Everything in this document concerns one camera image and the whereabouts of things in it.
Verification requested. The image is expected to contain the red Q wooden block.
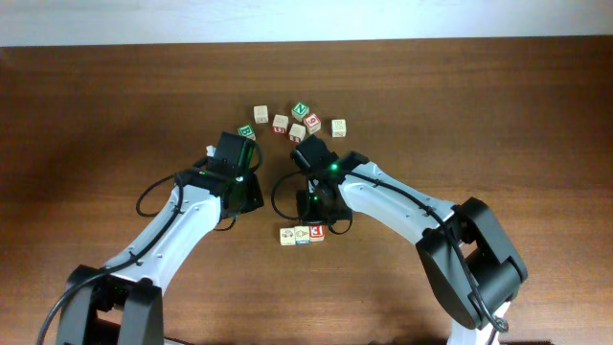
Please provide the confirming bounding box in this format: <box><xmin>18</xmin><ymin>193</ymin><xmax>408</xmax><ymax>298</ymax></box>
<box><xmin>309</xmin><ymin>225</ymin><xmax>326</xmax><ymax>242</ymax></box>

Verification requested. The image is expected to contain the green-sided wooden block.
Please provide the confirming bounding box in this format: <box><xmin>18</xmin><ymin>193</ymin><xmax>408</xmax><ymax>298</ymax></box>
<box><xmin>294</xmin><ymin>226</ymin><xmax>310</xmax><ymax>245</ymax></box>

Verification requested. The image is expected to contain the blue D wooden block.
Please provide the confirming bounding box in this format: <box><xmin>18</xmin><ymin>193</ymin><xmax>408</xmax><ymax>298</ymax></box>
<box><xmin>279</xmin><ymin>227</ymin><xmax>296</xmax><ymax>246</ymax></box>

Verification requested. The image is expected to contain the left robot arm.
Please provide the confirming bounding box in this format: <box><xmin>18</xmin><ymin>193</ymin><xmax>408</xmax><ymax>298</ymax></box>
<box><xmin>48</xmin><ymin>132</ymin><xmax>263</xmax><ymax>344</ymax></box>

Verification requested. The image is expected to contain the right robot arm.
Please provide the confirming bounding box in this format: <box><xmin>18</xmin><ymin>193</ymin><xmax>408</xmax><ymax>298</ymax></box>
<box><xmin>291</xmin><ymin>136</ymin><xmax>528</xmax><ymax>344</ymax></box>

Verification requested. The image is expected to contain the green B wooden block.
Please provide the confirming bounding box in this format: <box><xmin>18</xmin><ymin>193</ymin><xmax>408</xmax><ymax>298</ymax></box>
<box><xmin>238</xmin><ymin>125</ymin><xmax>256</xmax><ymax>141</ymax></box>

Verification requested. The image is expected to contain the red-striped centre wooden block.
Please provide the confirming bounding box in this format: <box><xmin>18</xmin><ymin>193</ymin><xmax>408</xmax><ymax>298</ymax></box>
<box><xmin>288</xmin><ymin>124</ymin><xmax>307</xmax><ymax>143</ymax></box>

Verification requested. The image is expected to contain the red-sided wooden block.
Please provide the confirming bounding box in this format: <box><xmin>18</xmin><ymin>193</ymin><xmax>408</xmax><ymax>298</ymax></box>
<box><xmin>272</xmin><ymin>114</ymin><xmax>289</xmax><ymax>134</ymax></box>

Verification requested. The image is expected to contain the plain right wooden block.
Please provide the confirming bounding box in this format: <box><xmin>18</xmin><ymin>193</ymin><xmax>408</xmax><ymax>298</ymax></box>
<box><xmin>331</xmin><ymin>119</ymin><xmax>347</xmax><ymax>138</ymax></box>

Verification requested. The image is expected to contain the red 9 wooden block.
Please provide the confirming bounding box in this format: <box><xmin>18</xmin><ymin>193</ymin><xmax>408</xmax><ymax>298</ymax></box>
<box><xmin>303</xmin><ymin>113</ymin><xmax>322</xmax><ymax>135</ymax></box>

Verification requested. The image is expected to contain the plain top-left wooden block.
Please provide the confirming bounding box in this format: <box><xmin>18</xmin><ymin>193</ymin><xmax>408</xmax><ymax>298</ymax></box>
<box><xmin>253</xmin><ymin>105</ymin><xmax>269</xmax><ymax>124</ymax></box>

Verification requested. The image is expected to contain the green N wooden block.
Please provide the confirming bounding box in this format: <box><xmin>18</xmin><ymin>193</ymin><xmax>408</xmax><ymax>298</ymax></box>
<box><xmin>291</xmin><ymin>102</ymin><xmax>309</xmax><ymax>123</ymax></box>

